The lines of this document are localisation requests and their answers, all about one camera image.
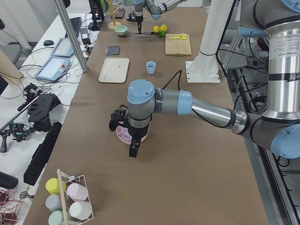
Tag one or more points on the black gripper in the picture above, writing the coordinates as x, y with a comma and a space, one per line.
136, 132
139, 19

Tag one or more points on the steel muddler black tip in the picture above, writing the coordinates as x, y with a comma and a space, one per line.
144, 32

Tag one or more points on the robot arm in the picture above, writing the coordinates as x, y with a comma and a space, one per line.
277, 129
154, 10

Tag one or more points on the steel ice scoop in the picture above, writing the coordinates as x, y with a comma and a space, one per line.
131, 17

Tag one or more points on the clear ice cubes pile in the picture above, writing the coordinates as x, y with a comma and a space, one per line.
124, 133

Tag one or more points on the wooden cup stand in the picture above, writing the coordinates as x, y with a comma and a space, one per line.
112, 25

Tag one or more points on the light blue plastic cup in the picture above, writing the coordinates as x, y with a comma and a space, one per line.
150, 67

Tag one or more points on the pink cup in rack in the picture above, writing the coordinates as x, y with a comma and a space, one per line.
77, 192

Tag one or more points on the white cup rack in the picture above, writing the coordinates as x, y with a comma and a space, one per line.
64, 182

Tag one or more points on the white cup in rack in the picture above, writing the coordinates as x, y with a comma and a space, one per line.
80, 210

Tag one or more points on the yellow cup in rack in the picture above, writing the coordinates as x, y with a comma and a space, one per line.
52, 186

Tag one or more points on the grey cup in rack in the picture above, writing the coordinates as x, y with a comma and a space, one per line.
53, 203

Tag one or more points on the green cup in rack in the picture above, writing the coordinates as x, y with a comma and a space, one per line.
56, 218

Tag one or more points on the pink bowl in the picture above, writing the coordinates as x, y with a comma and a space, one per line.
122, 138

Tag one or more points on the lower whole lemon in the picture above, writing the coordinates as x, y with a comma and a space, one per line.
156, 29

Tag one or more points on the whole lemon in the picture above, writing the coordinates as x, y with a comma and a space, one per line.
164, 27
156, 29

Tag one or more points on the light green bowl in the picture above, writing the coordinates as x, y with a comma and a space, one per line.
121, 30

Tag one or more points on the upper whole lemon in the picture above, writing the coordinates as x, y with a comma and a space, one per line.
164, 27

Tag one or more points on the green lime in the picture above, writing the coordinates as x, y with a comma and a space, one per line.
162, 33

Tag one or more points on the grey folded cloth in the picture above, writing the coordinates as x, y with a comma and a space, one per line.
112, 50

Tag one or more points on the yellow plastic knife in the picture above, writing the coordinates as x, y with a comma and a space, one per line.
177, 38

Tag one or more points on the bamboo cutting board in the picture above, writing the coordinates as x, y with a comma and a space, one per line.
177, 47

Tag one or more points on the upper lemon slice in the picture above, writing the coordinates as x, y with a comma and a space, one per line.
183, 35

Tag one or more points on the cream rabbit tray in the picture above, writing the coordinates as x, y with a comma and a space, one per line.
114, 70

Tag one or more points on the black keyboard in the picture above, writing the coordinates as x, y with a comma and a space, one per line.
76, 24

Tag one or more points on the upper teach pendant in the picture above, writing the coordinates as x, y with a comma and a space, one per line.
63, 48

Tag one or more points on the teach pendant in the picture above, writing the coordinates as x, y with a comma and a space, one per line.
53, 69
63, 48

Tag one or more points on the black computer mouse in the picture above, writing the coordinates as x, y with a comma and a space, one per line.
48, 43

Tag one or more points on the lower teach pendant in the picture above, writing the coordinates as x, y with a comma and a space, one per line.
53, 69

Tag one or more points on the aluminium frame post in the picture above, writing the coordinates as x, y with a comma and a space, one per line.
71, 33

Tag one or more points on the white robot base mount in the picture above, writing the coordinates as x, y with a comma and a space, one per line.
204, 68

